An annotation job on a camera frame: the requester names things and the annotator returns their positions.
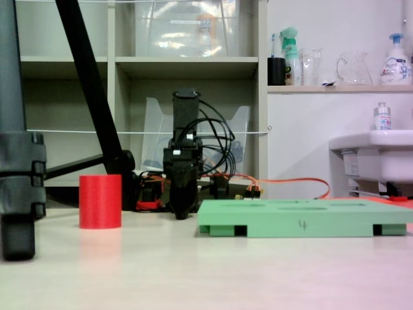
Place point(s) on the blue toothbrush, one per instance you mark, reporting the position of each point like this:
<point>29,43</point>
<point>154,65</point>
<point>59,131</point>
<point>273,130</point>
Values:
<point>273,45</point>

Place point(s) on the white pump soap bottle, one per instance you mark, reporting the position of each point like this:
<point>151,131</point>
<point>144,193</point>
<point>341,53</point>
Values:
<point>395,69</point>

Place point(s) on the black tripod leg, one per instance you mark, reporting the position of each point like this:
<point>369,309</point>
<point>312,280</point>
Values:
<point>90,84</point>

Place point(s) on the beige shelf unit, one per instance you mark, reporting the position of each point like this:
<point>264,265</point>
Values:
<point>187,66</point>

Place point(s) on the black tripod strut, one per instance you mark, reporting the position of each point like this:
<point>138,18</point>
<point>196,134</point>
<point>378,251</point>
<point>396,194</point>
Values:
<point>74,166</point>

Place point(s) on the clear plastic file holder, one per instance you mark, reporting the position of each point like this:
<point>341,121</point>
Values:
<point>155,135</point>

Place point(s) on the large orange flat block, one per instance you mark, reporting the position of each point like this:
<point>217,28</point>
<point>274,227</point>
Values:
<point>371,198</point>

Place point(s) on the green spray bottle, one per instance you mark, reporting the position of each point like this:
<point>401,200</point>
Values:
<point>291,61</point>

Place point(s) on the red and black clamp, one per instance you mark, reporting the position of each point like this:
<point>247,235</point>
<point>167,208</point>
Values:
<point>149,205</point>

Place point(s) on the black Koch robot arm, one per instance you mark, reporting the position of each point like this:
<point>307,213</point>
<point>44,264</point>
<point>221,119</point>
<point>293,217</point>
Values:
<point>185,113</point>

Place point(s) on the clear measuring cup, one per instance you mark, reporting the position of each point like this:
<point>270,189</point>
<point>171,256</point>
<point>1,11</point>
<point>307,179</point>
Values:
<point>311,69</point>

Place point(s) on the black cup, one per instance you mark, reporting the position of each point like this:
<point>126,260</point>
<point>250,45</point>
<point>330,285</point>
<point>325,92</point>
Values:
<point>276,72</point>

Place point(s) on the green shape-sorter board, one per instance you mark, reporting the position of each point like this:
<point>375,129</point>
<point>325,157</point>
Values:
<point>300,216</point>

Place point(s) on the white sink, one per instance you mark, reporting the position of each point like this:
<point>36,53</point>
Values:
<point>380,155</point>

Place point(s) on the wooden ledge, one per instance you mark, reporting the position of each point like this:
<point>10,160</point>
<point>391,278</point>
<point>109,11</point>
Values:
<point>338,89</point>

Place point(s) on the clear plastic storage box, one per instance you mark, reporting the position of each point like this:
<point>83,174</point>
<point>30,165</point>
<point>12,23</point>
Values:
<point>180,29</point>

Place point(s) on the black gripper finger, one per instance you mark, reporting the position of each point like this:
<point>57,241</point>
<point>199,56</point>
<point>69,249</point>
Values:
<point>180,200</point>
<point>194,197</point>

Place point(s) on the glass pitcher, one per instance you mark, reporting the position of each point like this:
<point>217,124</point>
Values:
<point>355,71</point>

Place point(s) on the small clear bottle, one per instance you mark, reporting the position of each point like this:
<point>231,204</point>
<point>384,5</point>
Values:
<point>382,119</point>

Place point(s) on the red cylinder block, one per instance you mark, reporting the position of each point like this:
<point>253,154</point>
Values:
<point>100,201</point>

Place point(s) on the thick grey tripod leg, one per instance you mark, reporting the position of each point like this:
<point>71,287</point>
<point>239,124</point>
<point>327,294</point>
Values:
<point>13,129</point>

